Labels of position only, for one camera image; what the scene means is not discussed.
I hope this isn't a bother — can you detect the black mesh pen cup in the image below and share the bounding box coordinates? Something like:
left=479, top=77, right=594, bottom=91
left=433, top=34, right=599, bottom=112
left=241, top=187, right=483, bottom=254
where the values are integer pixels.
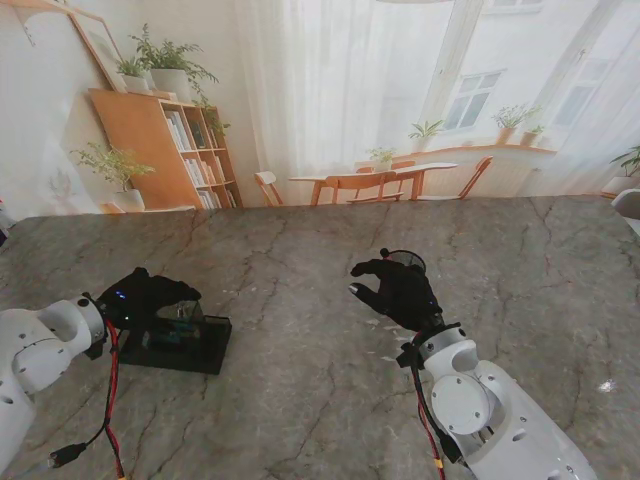
left=387, top=248, right=427, bottom=271

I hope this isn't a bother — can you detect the black mesh desk organizer tray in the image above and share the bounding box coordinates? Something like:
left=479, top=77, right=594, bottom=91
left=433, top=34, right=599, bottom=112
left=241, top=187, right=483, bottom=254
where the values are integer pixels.
left=119, top=299, right=234, bottom=376

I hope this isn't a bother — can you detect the red black right arm cable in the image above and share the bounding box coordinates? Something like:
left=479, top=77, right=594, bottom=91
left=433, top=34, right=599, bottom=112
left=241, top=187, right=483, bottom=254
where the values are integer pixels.
left=397, top=339, right=461, bottom=480

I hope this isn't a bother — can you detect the red black left arm cable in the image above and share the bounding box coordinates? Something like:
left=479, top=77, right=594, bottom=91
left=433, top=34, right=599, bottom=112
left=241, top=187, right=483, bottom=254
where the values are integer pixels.
left=47, top=319, right=127, bottom=480

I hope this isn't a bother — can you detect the printed room scene backdrop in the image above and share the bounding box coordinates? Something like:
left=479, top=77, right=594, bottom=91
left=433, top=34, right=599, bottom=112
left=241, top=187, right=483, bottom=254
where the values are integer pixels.
left=0, top=0, right=640, bottom=219

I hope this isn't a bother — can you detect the red black arm cable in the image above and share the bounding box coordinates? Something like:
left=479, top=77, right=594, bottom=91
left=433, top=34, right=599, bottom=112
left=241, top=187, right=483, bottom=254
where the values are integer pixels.
left=397, top=339, right=461, bottom=480
left=47, top=319, right=127, bottom=480

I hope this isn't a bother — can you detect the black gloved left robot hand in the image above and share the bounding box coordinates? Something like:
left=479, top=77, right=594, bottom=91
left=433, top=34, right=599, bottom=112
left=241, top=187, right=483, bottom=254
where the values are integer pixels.
left=97, top=267, right=204, bottom=332

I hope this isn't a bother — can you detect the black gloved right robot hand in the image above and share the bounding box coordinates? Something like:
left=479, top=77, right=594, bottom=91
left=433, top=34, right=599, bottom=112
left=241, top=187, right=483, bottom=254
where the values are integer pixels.
left=348, top=258, right=445, bottom=334

